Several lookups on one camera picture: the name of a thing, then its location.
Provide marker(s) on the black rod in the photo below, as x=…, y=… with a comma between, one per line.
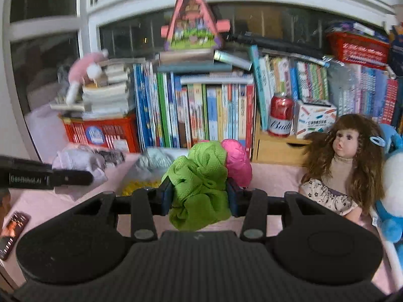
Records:
x=277, y=42

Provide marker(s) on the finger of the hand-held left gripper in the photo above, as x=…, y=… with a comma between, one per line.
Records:
x=72, y=178

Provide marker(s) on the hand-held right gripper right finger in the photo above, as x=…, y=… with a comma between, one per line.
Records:
x=231, y=198

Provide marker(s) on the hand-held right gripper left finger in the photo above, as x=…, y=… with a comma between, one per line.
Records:
x=165, y=195

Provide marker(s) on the lilac soft cloth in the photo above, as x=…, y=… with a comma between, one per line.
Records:
x=74, y=160

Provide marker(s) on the pink white plush toy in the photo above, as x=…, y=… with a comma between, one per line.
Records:
x=82, y=69

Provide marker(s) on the blue white plush toy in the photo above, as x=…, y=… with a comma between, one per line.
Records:
x=392, y=220

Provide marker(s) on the red plastic crate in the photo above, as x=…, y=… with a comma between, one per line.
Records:
x=104, y=133

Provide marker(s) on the dark smartphone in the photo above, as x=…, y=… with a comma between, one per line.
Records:
x=12, y=234

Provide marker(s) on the wooden drawer box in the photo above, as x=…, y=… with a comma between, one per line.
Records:
x=277, y=151

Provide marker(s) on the clear plastic bag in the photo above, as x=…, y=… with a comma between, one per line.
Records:
x=343, y=85

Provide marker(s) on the stack of worn books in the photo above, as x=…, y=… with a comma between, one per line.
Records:
x=107, y=97

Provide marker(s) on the red plastic basket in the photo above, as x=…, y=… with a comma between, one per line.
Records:
x=359, y=50

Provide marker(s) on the black eyeglasses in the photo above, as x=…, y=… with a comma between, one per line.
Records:
x=110, y=158

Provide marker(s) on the white printed carton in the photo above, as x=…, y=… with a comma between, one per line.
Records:
x=314, y=119

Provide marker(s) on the green mesh scrunchie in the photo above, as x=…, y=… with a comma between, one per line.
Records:
x=196, y=176

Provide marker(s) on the light green knitted scrunchie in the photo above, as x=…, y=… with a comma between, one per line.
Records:
x=154, y=160

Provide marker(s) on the red drink can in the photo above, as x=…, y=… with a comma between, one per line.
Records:
x=280, y=116

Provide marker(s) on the pink fabric scrunchie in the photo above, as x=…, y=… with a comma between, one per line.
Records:
x=237, y=160

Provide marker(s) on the grey cloth toy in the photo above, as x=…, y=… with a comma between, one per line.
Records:
x=64, y=74

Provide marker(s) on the flat books atop row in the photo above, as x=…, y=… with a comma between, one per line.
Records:
x=195, y=66

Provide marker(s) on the pink toy house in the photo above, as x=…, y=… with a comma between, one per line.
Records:
x=190, y=22

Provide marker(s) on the pink tablecloth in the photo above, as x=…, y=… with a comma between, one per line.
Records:
x=277, y=179

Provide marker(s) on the brown-haired doll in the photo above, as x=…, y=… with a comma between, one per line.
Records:
x=346, y=154

